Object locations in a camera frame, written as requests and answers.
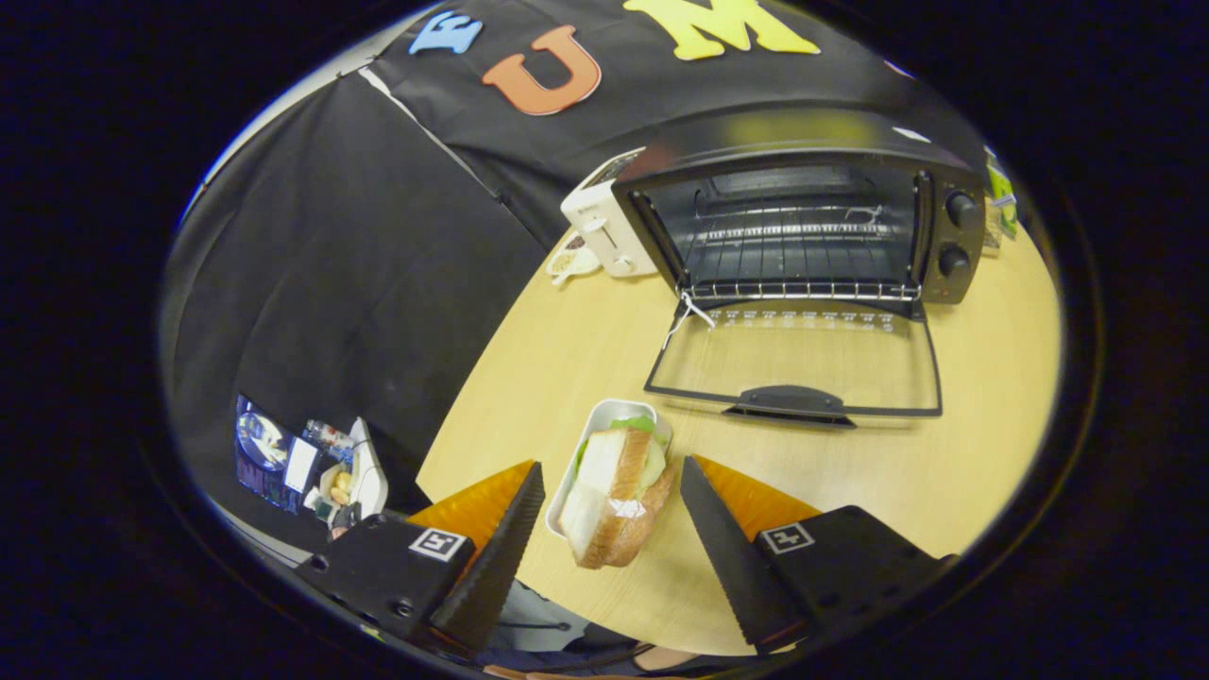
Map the blue printed box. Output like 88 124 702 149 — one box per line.
234 395 320 514

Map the green label drink bottle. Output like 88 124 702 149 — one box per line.
982 146 1019 256

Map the black toaster oven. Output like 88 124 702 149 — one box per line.
612 104 988 431

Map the white plate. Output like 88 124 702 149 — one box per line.
348 416 389 519

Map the black backdrop cloth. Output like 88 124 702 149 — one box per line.
161 0 993 558

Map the white string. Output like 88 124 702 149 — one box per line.
661 291 716 349

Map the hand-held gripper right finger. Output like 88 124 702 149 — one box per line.
680 455 955 655

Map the metal wire oven rack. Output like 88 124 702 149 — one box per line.
682 201 924 305

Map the small clear bottle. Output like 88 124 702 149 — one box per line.
302 419 356 464

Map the white pop-up toaster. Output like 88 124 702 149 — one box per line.
560 146 662 280

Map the sandwich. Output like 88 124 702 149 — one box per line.
557 416 677 570

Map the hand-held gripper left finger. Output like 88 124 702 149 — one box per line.
295 460 547 657

